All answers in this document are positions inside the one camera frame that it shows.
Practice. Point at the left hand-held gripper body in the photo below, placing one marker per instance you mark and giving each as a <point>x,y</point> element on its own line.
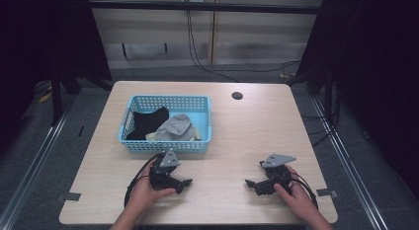
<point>161,177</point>

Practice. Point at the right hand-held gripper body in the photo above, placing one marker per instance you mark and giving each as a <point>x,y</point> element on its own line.
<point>280,175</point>

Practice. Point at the person's left hand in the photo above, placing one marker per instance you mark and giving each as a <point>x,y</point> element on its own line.
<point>145,197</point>

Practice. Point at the person's right hand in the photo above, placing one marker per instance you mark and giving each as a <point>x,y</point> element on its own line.
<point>296,200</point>

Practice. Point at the light blue perforated plastic basket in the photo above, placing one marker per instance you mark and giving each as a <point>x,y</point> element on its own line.
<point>164,147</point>

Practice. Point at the grey tape strip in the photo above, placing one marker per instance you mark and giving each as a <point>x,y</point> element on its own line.
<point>73,196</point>
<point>326,192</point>

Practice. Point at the grey sock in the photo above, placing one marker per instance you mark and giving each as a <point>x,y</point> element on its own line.
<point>176,126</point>

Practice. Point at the black sock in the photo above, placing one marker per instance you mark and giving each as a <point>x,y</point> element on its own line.
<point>146,123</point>

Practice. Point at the dark round table grommet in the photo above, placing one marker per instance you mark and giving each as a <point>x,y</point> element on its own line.
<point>237,95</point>

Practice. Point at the black metal stand leg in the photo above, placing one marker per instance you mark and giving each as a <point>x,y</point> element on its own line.
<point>56,98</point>

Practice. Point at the yellow floor tape piece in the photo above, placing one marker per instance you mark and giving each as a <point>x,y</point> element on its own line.
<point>45,97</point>

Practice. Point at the black curtain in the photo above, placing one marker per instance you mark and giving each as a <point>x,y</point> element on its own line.
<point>378,75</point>
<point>42,36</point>

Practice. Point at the black horizontal metal bar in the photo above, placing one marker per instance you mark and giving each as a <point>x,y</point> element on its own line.
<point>204,7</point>

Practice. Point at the metal floor rail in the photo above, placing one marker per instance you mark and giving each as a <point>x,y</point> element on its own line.
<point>33,170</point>
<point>349,164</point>

